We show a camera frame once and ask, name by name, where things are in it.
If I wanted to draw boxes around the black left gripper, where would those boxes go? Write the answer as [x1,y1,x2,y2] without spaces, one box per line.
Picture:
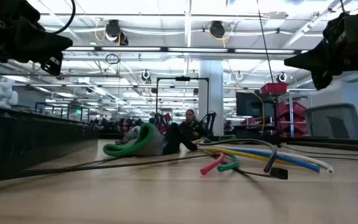
[0,0,73,62]

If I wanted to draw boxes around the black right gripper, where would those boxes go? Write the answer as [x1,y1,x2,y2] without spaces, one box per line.
[283,0,358,75]

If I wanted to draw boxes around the black slotted cable raceway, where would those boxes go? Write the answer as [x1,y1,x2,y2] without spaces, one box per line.
[0,103,99,187]

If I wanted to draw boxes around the blue cable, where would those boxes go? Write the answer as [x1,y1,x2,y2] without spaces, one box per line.
[216,146,321,173]

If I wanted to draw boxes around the white cable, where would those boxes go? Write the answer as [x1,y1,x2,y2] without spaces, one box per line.
[215,144,335,175]

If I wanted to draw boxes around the dark grey cable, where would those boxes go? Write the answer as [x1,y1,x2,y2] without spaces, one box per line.
[197,138,278,174]

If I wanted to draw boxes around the yellow cable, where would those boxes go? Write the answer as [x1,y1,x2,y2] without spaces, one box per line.
[194,146,296,166]
[252,91,266,132]

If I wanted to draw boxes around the black zip tie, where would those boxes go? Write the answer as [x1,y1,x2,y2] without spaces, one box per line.
[19,154,213,175]
[68,156,122,166]

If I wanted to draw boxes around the grey-backed black glove green cuff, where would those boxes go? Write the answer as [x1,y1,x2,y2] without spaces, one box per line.
[103,122,199,158]

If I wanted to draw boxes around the red storage bin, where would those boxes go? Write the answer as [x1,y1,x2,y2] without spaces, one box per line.
[260,82,289,95]

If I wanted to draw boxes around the rack of red bins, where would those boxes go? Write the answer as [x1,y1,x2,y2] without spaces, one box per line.
[273,92,310,138]

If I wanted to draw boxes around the grey office chair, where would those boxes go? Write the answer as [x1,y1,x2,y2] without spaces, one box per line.
[303,103,358,141]

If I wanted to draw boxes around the white robot figure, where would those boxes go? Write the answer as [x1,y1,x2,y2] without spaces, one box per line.
[0,77,19,110]

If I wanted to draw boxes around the dark computer monitor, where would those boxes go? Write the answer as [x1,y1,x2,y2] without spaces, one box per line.
[236,91,275,118]

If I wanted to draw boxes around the flat black raceway cover strip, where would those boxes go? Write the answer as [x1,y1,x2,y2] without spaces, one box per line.
[279,144,358,157]

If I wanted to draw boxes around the white structural column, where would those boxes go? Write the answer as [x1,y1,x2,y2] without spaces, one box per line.
[198,59,225,137]

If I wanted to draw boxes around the long ceiling light bar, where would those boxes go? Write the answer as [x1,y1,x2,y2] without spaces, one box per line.
[63,46,310,54]

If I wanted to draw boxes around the person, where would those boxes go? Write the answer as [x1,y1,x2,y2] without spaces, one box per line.
[178,108,207,140]

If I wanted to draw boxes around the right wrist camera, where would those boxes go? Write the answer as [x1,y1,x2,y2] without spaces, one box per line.
[310,70,334,91]

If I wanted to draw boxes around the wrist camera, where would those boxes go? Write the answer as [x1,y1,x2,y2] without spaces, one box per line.
[40,55,63,77]
[310,70,334,91]

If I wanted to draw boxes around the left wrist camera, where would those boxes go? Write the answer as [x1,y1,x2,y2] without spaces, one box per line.
[40,55,63,77]

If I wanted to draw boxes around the black left wrist camera cable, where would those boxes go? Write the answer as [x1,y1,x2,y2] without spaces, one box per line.
[52,0,76,35]

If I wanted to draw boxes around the long thin black cable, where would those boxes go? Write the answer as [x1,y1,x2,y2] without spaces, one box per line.
[255,0,280,138]

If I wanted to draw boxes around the black hanging cable coil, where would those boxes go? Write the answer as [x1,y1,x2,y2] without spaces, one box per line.
[104,53,121,65]

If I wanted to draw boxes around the black ceiling cable reel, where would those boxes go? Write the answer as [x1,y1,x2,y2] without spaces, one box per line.
[104,19,129,47]
[208,20,226,40]

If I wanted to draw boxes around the yellow hanging cable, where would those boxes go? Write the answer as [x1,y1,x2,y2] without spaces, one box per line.
[252,91,266,132]

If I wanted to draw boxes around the black camera stand frame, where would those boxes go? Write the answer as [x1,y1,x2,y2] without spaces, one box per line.
[155,75,210,125]

